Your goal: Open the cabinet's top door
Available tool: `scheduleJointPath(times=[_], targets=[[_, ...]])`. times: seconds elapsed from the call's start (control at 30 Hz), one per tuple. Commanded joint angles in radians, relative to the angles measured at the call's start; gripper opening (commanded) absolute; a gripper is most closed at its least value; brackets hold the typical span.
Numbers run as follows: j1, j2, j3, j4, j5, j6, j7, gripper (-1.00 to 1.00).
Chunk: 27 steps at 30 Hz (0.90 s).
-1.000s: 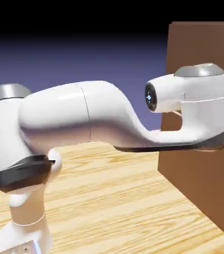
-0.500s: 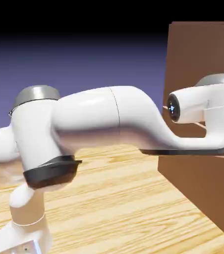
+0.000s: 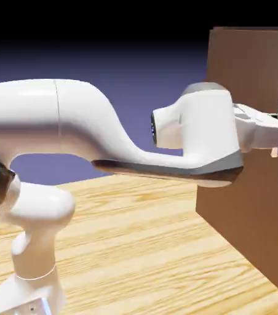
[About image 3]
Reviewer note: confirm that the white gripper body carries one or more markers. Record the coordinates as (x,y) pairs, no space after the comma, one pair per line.
(271,133)

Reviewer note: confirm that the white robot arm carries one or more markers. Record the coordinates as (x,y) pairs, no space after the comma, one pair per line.
(84,115)

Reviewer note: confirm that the brown wooden cabinet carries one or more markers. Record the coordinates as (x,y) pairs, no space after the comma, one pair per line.
(252,209)

